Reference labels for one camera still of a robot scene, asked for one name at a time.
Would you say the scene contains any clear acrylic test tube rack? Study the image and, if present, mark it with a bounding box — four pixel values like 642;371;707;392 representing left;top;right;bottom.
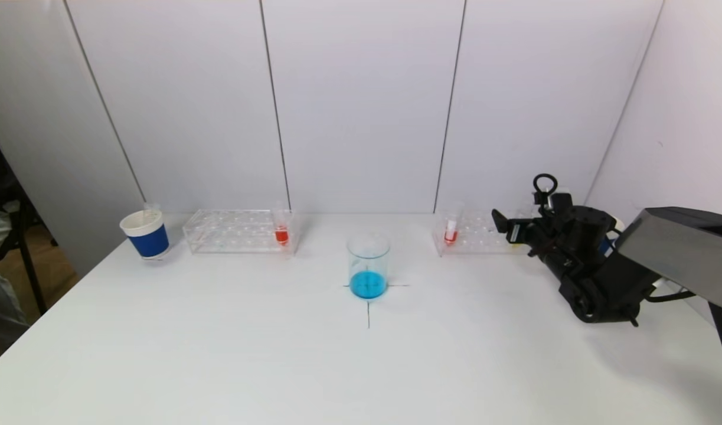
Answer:
184;209;298;256
433;208;518;257

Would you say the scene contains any red pigment tube white label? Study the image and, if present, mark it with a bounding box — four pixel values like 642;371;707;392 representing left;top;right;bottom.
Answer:
443;202;463;247

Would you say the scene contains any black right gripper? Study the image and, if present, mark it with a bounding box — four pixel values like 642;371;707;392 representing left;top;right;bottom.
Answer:
491;208;557;257

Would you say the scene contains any black looped camera cable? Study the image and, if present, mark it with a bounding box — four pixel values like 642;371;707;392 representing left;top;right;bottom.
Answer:
533;174;558;205

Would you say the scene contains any blue white paper cup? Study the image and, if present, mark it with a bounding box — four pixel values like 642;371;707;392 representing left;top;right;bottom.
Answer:
599;218;625;256
120;210;171;261

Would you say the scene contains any red pigment test tube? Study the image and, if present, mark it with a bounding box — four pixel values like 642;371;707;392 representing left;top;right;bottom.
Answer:
271;202;292;247

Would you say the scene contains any black chair frame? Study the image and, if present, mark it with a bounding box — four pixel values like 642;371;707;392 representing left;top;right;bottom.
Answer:
0;118;60;315

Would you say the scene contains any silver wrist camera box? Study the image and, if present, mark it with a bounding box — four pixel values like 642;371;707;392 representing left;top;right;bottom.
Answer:
538;190;574;217

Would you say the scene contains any clear glass beaker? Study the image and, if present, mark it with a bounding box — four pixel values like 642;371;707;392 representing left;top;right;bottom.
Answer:
347;233;390;300

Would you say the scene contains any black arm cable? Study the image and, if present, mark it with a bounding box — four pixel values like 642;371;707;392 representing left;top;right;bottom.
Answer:
643;279;699;304

